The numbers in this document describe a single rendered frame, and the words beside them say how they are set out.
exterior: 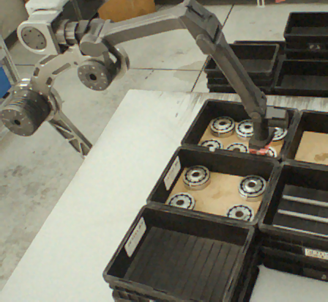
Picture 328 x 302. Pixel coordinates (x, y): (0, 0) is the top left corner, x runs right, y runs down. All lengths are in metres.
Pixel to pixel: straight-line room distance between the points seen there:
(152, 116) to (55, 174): 1.17
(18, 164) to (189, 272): 2.23
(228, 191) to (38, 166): 1.97
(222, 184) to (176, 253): 0.33
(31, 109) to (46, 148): 1.34
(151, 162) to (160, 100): 0.46
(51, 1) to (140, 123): 0.90
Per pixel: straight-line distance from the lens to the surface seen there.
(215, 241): 1.72
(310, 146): 2.00
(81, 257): 1.99
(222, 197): 1.84
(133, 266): 1.73
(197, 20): 1.45
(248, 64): 3.11
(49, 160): 3.59
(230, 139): 2.06
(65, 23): 1.69
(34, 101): 2.42
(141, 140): 2.36
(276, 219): 1.75
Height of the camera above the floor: 2.18
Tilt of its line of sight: 38 degrees down
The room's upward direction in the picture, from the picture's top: 11 degrees counter-clockwise
